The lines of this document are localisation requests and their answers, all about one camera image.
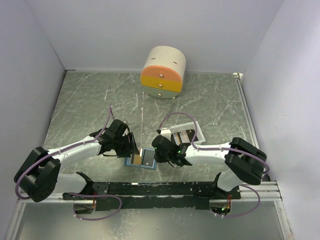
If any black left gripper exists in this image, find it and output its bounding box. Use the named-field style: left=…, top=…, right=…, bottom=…
left=113, top=131, right=140, bottom=158

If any blue card holder wallet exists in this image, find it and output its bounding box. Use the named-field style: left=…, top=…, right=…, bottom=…
left=124, top=148, right=157, bottom=170

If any gold magnetic stripe card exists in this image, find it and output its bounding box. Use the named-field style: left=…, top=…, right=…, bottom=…
left=129, top=148, right=142, bottom=166

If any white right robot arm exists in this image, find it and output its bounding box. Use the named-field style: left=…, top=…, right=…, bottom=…
left=151, top=135, right=270, bottom=199

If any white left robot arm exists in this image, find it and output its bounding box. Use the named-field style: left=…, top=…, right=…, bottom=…
left=13, top=119, right=139, bottom=203

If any white card tray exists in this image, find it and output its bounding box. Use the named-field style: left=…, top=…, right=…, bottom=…
left=169, top=120, right=206, bottom=145

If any round three-drawer mini cabinet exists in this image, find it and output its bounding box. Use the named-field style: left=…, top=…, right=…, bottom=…
left=140, top=45, right=186, bottom=99

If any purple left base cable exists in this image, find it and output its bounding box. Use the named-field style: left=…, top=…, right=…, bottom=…
left=63, top=191, right=123, bottom=221

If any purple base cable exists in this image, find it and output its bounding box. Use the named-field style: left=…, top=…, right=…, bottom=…
left=214, top=184, right=262, bottom=219
left=63, top=191, right=123, bottom=221

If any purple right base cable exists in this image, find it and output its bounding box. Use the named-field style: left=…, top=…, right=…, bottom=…
left=214, top=184, right=262, bottom=219

